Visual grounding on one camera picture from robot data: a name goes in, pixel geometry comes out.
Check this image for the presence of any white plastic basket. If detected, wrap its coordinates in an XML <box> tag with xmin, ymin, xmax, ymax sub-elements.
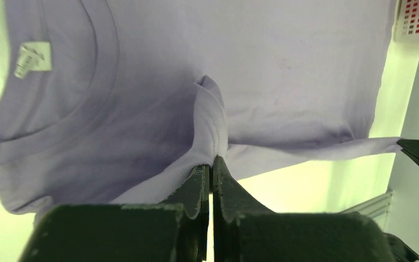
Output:
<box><xmin>393</xmin><ymin>0</ymin><xmax>419</xmax><ymax>46</ymax></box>

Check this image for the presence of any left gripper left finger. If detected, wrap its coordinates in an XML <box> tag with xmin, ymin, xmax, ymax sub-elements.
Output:
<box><xmin>20</xmin><ymin>165</ymin><xmax>210</xmax><ymax>261</ymax></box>

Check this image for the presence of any aluminium frame rail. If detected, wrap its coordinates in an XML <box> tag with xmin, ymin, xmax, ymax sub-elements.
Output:
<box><xmin>342</xmin><ymin>189</ymin><xmax>394</xmax><ymax>230</ymax></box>

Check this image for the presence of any purple t shirt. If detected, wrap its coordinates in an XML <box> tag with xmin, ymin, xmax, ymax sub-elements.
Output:
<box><xmin>0</xmin><ymin>1</ymin><xmax>399</xmax><ymax>217</ymax></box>

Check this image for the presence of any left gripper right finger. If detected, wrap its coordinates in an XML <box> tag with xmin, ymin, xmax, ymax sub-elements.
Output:
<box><xmin>212</xmin><ymin>157</ymin><xmax>395</xmax><ymax>262</ymax></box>

